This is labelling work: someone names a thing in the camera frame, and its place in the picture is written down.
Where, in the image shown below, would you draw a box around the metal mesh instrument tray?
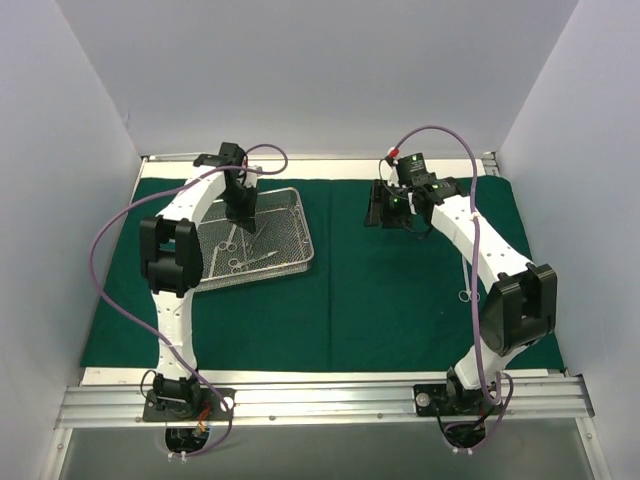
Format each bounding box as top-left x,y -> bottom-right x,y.
196,187 -> 315,292

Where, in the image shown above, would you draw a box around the green surgical cloth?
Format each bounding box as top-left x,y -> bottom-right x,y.
81,176 -> 531,372

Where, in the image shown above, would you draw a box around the steel hemostat clamp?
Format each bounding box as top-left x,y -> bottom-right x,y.
458,257 -> 480,303

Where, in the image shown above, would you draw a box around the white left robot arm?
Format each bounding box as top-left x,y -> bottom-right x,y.
139,142 -> 258,419

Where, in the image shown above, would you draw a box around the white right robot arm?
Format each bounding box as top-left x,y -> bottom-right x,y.
364,149 -> 558,413

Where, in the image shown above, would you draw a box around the steel surgical scissors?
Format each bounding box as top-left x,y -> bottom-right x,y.
218,225 -> 237,252

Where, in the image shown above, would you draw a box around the steel forceps long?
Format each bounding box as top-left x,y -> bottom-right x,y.
228,250 -> 278,270

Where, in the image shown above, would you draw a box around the steel scalpel handle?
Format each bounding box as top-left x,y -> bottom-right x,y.
207,245 -> 219,278

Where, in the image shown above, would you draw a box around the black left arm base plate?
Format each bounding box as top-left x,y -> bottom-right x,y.
142,387 -> 236,423

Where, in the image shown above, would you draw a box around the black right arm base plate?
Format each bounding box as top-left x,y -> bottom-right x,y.
413,382 -> 499,417

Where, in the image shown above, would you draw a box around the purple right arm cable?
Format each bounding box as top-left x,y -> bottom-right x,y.
392,124 -> 514,449

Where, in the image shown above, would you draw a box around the aluminium front rail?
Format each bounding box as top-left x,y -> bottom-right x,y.
56,376 -> 594,429

